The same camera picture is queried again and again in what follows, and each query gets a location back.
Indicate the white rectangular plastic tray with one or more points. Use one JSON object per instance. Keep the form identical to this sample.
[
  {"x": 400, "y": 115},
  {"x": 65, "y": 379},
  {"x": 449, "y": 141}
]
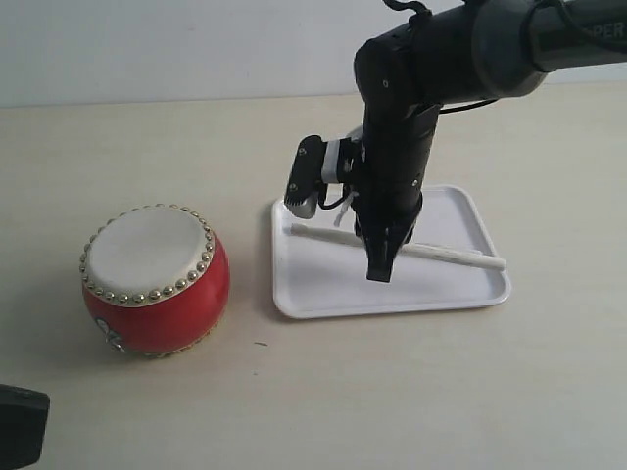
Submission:
[{"x": 314, "y": 279}]

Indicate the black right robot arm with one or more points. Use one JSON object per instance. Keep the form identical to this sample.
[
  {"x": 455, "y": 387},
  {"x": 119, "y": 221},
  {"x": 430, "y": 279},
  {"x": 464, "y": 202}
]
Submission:
[{"x": 479, "y": 51}]

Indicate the white wooden drumstick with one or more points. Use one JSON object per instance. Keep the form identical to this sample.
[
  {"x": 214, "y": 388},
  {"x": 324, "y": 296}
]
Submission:
[{"x": 420, "y": 251}]

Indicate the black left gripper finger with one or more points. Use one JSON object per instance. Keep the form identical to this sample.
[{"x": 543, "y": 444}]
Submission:
[{"x": 24, "y": 416}]

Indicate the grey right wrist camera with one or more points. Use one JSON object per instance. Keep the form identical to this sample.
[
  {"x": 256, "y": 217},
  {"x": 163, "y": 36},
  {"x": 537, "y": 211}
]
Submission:
[{"x": 324, "y": 175}]

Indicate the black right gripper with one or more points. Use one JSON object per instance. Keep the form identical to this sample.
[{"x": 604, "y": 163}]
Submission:
[{"x": 395, "y": 153}]

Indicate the red drum with brass studs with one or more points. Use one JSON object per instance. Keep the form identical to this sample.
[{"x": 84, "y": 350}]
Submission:
[{"x": 155, "y": 280}]

